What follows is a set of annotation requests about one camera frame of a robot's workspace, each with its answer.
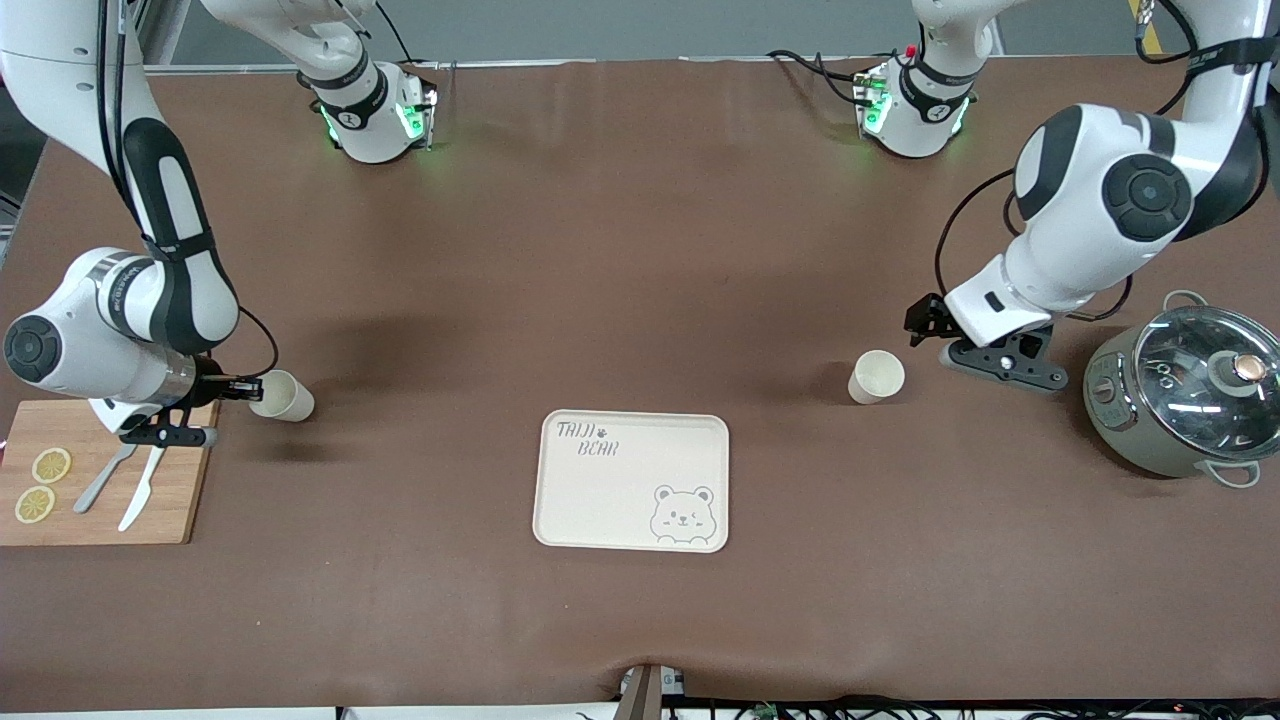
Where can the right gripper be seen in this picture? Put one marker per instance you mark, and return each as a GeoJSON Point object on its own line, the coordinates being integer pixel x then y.
{"type": "Point", "coordinates": [209, 384]}

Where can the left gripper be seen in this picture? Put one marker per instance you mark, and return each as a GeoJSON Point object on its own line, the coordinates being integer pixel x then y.
{"type": "Point", "coordinates": [927, 318]}

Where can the white plastic cup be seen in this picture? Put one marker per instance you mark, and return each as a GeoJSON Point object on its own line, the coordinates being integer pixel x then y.
{"type": "Point", "coordinates": [878, 378]}
{"type": "Point", "coordinates": [290, 400]}

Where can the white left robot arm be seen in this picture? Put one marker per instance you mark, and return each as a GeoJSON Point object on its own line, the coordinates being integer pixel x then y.
{"type": "Point", "coordinates": [1070, 230]}

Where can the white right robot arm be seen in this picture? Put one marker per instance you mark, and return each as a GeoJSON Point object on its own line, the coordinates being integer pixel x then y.
{"type": "Point", "coordinates": [60, 60]}

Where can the bamboo cutting board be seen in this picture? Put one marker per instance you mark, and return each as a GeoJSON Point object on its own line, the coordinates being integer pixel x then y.
{"type": "Point", "coordinates": [180, 500]}

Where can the white plastic knife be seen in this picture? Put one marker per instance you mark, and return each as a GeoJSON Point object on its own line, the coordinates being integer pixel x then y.
{"type": "Point", "coordinates": [140, 500]}

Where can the grey plastic knife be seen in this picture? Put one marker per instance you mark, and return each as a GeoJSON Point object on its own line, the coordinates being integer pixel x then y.
{"type": "Point", "coordinates": [95, 490]}

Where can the yellow lemon slice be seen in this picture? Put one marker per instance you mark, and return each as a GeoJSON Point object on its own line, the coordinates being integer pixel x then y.
{"type": "Point", "coordinates": [51, 465]}
{"type": "Point", "coordinates": [35, 504]}

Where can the grey-green electric cooking pot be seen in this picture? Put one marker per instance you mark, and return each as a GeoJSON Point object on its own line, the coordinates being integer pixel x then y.
{"type": "Point", "coordinates": [1115, 400]}

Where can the glass pot lid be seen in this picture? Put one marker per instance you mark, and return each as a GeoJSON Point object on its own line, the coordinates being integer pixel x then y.
{"type": "Point", "coordinates": [1200, 390]}

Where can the cream bear print tray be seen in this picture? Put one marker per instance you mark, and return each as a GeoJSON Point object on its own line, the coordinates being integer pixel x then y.
{"type": "Point", "coordinates": [620, 500]}

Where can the grey camera stand post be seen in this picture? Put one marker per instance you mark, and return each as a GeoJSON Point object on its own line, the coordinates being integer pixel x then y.
{"type": "Point", "coordinates": [645, 695]}

